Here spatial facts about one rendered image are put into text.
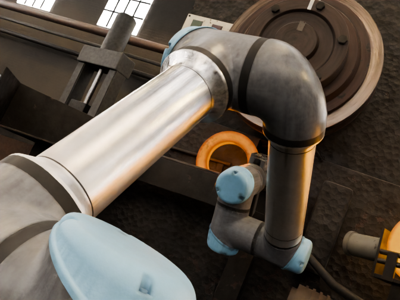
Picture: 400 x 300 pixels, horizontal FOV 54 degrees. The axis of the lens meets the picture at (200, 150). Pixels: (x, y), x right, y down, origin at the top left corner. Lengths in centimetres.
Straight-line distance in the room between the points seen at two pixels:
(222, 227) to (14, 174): 57
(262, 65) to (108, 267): 38
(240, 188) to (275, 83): 32
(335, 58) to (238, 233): 54
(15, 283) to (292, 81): 41
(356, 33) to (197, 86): 76
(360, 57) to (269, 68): 67
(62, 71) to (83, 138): 952
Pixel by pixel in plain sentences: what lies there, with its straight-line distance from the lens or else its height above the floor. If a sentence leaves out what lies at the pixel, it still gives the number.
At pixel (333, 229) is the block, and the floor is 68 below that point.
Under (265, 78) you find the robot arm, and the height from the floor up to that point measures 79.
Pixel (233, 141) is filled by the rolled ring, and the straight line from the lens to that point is 117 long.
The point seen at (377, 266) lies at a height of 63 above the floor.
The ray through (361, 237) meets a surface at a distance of 101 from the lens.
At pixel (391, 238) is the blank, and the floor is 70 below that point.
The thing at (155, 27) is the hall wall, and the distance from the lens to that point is 928.
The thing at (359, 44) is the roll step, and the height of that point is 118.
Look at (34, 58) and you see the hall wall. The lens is 1059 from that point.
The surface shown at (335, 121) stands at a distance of 114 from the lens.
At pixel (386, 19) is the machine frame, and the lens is 147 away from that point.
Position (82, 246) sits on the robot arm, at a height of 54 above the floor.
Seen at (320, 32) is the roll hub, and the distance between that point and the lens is 117.
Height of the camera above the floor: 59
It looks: 8 degrees up
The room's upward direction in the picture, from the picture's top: 24 degrees clockwise
